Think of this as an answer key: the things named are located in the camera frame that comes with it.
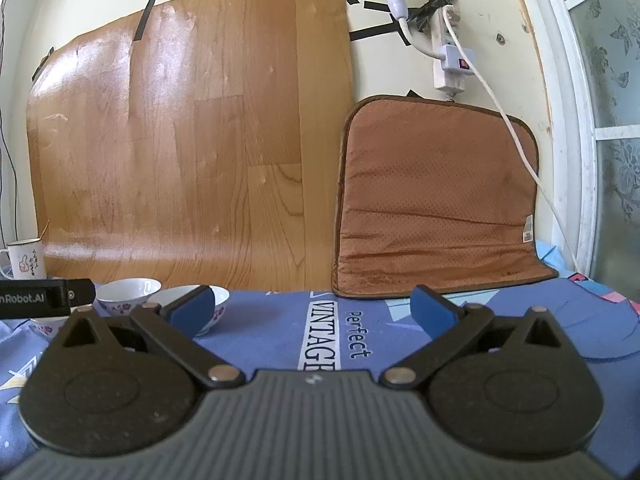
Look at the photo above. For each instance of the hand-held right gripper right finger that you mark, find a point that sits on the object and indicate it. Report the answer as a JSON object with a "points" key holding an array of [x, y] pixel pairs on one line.
{"points": [[432, 311]]}

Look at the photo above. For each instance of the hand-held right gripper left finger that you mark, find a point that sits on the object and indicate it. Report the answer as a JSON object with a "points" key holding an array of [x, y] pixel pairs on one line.
{"points": [[192, 311]]}

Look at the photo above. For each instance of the white floral bowl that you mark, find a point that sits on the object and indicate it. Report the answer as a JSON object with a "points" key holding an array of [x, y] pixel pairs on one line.
{"points": [[127, 292], [220, 305], [47, 327]]}

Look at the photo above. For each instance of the white enamel mug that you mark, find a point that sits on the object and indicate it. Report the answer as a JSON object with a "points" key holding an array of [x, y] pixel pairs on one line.
{"points": [[25, 260]]}

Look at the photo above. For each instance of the blue printed tablecloth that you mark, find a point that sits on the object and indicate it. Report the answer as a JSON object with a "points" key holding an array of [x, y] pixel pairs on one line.
{"points": [[270, 330]]}

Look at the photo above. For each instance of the brown seat cushion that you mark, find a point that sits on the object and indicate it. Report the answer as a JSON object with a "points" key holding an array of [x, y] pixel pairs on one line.
{"points": [[435, 195]]}

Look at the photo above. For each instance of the wood-pattern vinyl sheet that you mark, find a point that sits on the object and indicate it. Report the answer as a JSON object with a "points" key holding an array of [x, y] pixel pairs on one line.
{"points": [[190, 135]]}

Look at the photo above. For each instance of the white power strip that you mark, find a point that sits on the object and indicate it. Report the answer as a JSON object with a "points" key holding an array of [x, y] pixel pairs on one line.
{"points": [[447, 72]]}

